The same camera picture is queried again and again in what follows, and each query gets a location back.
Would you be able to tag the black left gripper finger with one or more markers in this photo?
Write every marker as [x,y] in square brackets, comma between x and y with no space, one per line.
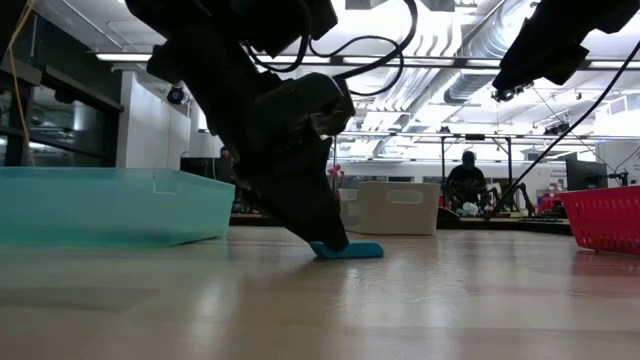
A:
[300,200]

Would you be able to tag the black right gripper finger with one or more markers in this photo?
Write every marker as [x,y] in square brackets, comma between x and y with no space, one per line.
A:
[545,55]

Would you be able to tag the blue eraser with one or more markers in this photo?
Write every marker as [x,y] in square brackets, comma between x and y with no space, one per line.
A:
[362,250]

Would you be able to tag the teal translucent plastic tray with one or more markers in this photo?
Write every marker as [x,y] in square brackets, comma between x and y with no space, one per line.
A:
[125,210]

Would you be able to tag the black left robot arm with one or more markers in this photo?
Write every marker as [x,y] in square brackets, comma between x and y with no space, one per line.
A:
[225,20]

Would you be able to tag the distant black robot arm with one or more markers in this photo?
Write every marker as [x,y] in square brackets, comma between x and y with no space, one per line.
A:
[522,195]

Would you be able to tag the black ceiling spotlight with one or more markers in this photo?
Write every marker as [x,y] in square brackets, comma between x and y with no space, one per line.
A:
[174,96]

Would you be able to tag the person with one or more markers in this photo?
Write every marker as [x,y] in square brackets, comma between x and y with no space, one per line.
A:
[226,167]
[467,182]

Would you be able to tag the dark computer monitor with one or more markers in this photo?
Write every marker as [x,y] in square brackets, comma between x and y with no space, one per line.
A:
[585,175]
[200,165]

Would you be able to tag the long ceiling light bar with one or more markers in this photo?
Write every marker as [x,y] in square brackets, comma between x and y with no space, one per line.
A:
[430,61]

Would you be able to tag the red distant object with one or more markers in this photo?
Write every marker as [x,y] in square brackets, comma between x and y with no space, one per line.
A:
[550,202]

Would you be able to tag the white rounded object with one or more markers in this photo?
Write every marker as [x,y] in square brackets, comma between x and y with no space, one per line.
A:
[470,207]

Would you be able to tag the black distant table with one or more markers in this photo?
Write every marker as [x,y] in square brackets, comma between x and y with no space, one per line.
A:
[550,227]

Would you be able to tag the red plastic mesh basket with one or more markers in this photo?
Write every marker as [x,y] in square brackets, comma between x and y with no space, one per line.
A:
[605,220]

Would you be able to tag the black ceiling camera cluster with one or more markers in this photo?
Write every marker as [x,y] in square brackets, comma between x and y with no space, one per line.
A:
[510,95]

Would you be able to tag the silver ventilation duct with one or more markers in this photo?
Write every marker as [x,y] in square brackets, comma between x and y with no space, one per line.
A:
[475,45]

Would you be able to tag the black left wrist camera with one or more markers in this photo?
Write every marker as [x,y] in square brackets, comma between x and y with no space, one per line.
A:
[305,105]

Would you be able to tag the black distant workstation frame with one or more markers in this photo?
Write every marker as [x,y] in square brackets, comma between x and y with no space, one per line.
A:
[475,136]

